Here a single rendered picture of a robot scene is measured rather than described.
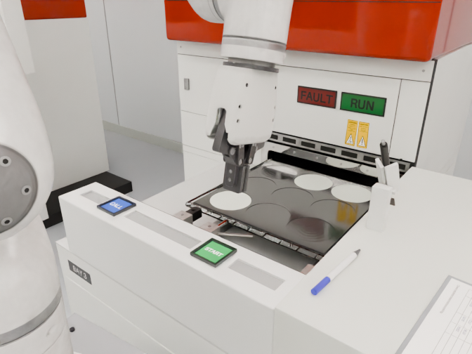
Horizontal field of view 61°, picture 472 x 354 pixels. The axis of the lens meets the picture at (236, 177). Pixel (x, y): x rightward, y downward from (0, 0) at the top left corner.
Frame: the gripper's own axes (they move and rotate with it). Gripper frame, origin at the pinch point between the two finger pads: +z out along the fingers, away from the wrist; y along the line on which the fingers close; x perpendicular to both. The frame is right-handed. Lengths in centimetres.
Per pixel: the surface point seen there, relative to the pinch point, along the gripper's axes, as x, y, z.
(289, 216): -6.6, -31.9, 15.3
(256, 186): -21.6, -39.8, 13.6
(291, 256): -3.9, -30.9, 23.6
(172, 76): -233, -210, -3
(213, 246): -5.9, -4.4, 14.5
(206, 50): -57, -55, -20
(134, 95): -290, -215, 21
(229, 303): 2.2, 0.4, 19.2
